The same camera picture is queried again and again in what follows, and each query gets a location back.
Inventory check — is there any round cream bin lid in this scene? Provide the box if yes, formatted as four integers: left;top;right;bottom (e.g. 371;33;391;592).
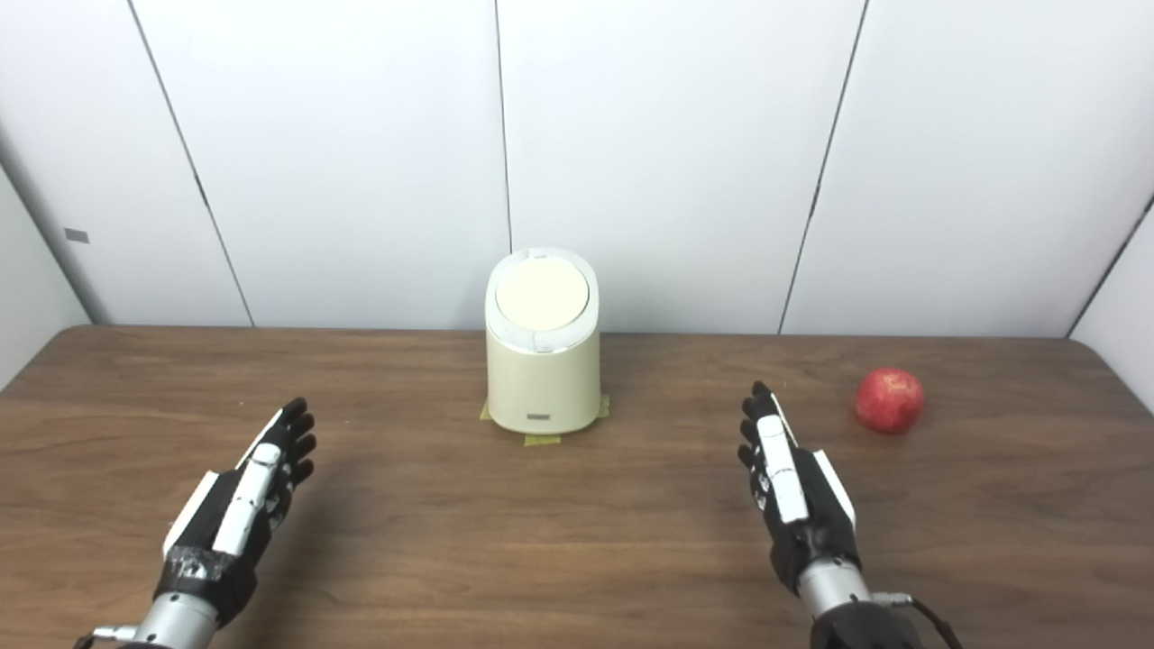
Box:
494;256;591;333

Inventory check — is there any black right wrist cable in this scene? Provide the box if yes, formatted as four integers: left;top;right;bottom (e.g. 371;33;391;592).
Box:
870;590;964;649

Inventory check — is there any cream-colored bin body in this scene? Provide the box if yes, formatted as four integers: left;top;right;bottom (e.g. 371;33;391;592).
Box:
484;247;602;435

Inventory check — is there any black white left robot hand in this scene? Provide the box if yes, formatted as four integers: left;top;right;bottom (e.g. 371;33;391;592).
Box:
153;398;318;627

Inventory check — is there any red apple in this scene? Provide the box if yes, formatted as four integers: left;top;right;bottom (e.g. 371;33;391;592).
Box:
855;367;926;435

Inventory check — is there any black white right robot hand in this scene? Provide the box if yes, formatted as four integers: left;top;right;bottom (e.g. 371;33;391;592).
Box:
737;380;862;596

